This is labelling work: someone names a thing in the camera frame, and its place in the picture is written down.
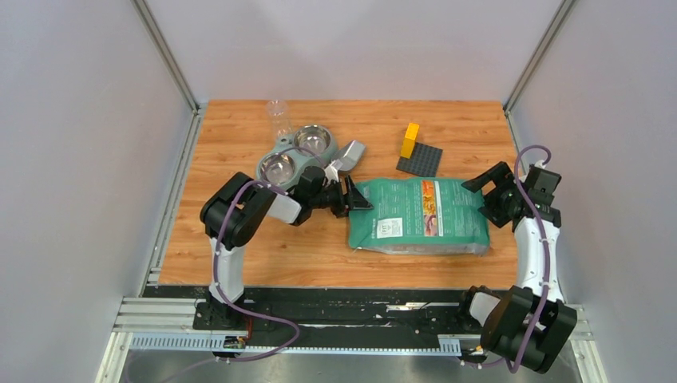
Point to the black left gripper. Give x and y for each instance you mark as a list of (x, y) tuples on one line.
[(354, 199)]

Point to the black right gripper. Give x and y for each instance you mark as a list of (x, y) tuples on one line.
[(501, 178)]

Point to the grey metal food scoop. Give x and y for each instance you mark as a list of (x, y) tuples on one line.
[(346, 158)]

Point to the green pet food bag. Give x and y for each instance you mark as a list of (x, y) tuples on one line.
[(419, 216)]

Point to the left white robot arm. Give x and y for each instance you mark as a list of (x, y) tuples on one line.
[(234, 214)]

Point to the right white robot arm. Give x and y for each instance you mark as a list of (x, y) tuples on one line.
[(530, 323)]

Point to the teal double pet bowl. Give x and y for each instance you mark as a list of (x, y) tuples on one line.
[(310, 145)]

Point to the dark grey building baseplate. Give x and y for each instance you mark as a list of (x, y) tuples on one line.
[(423, 162)]

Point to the yellow building block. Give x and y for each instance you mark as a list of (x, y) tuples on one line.
[(409, 140)]

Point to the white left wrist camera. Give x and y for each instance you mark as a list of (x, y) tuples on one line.
[(332, 170)]

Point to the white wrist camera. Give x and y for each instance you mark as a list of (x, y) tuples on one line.
[(540, 185), (332, 170)]

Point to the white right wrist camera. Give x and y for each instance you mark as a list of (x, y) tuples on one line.
[(540, 185)]

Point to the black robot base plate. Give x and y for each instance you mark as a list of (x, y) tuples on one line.
[(335, 317)]

